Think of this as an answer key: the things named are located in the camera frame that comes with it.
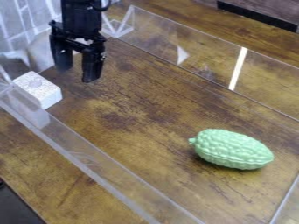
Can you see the clear acrylic tray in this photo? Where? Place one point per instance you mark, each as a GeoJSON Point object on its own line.
{"type": "Point", "coordinates": [104, 158]}

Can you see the white speckled rectangular block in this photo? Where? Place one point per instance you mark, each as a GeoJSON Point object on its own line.
{"type": "Point", "coordinates": [40, 90]}

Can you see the green bumpy bitter gourd toy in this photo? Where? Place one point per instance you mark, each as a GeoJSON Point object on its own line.
{"type": "Point", "coordinates": [229, 149]}

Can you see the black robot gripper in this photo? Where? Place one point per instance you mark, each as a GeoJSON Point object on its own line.
{"type": "Point", "coordinates": [80, 24]}

